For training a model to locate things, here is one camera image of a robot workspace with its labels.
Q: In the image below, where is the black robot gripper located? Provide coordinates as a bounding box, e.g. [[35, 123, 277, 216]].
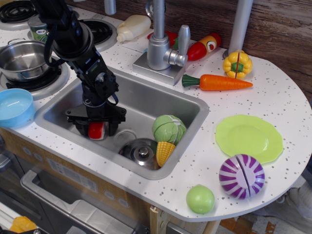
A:
[[65, 102, 126, 137]]

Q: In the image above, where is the red white toy sushi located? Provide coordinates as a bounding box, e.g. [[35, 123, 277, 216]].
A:
[[88, 122, 107, 140]]

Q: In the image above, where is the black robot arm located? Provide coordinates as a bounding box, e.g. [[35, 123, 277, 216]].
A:
[[32, 0, 126, 136]]

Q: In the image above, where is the light green plastic plate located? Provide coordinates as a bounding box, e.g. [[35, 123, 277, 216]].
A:
[[215, 115, 284, 164]]

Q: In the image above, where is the steel pot lid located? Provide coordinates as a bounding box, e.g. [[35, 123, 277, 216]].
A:
[[119, 138, 160, 170]]

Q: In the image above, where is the black coil burner front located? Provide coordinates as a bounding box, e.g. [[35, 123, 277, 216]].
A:
[[0, 63, 70, 100]]

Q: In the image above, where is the black coil burner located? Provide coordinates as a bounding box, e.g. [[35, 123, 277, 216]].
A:
[[0, 0, 38, 31], [0, 63, 70, 100], [80, 19, 117, 52]]

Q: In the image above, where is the silver toy sink basin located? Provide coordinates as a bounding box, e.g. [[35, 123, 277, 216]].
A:
[[35, 70, 209, 179]]

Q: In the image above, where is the green toy cabbage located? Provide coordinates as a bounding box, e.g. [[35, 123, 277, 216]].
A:
[[152, 115, 187, 146]]

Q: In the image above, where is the yellow toy corn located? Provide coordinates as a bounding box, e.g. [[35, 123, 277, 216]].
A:
[[156, 141, 176, 167]]

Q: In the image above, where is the light blue plastic bowl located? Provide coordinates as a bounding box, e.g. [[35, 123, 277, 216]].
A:
[[0, 88, 35, 128]]

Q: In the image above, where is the black coil burner rear right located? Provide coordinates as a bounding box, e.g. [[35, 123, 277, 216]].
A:
[[80, 19, 117, 52]]

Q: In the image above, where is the silver toy faucet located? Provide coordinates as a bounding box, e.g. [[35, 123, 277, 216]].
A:
[[133, 0, 191, 85]]

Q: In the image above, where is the steel cooking pot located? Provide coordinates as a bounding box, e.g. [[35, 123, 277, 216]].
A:
[[0, 39, 51, 82]]

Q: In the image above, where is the cream toy mayonnaise bottle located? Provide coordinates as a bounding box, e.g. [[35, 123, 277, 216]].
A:
[[117, 15, 151, 42]]

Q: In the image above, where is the green toy can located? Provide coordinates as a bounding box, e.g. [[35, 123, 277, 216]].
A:
[[27, 16, 49, 43]]

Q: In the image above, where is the red toy pepper behind faucet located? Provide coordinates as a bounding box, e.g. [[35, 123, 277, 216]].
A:
[[147, 31, 178, 49]]

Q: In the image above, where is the orange toy carrot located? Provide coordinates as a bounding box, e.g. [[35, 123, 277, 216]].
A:
[[182, 74, 253, 91]]

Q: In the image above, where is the yellow object lower left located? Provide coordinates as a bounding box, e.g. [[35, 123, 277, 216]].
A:
[[9, 216, 37, 234]]

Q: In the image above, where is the red toy ketchup bottle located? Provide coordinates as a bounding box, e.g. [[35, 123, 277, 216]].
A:
[[187, 33, 221, 61]]

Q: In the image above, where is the green toy lime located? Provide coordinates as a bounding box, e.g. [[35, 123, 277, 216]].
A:
[[186, 184, 215, 214]]

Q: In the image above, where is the black coil burner rear left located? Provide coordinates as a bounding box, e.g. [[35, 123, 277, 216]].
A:
[[0, 0, 38, 31]]

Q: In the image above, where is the purple white toy onion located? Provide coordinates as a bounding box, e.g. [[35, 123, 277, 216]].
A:
[[219, 154, 265, 199]]

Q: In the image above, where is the yellow toy bell pepper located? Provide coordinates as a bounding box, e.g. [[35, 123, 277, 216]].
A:
[[222, 50, 253, 79]]

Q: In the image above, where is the toy oven door handle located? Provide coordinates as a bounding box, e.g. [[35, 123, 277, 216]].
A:
[[20, 170, 150, 234]]

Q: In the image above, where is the silver post top centre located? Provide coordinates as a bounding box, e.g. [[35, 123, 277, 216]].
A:
[[104, 0, 117, 15]]

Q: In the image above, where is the silver vertical post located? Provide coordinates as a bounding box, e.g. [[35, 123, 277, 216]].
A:
[[223, 0, 253, 59]]

